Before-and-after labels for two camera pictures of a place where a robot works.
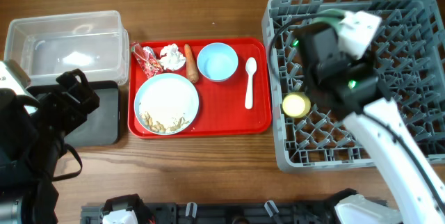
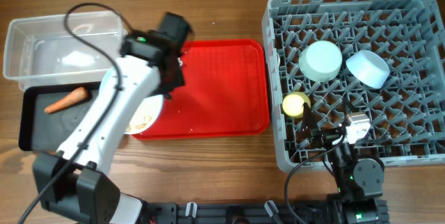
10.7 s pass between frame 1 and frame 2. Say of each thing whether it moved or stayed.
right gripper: moved
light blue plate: moved
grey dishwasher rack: stayed
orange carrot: moved
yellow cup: stayed
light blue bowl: moved
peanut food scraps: moved
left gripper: moved
